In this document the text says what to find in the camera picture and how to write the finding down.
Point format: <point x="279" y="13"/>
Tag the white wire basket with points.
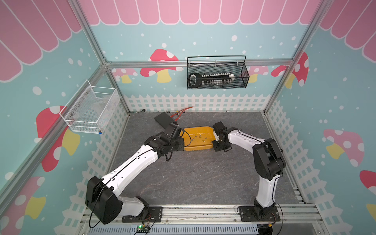
<point x="91" y="109"/>

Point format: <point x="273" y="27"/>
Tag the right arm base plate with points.
<point x="259" y="214"/>

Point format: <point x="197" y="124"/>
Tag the green circuit board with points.
<point x="143" y="229"/>

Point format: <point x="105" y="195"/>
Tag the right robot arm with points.
<point x="268" y="161"/>

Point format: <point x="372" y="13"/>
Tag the yellow plastic storage box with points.
<point x="198" y="138"/>

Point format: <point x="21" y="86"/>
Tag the black flat box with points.
<point x="164" y="120"/>

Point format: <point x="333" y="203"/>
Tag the aluminium front rail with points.
<point x="296" y="219"/>

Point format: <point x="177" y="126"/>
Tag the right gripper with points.
<point x="215" y="148"/>

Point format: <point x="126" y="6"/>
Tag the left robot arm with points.
<point x="103" y="195"/>

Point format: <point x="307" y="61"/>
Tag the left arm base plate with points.
<point x="148" y="215"/>

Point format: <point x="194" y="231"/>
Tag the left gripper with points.
<point x="180" y="147"/>

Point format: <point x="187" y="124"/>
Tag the socket wrench set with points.
<point x="197" y="80"/>

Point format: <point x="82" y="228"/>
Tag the red handled pliers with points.
<point x="177" y="115"/>

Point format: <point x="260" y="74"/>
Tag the black wire mesh basket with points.
<point x="217" y="72"/>

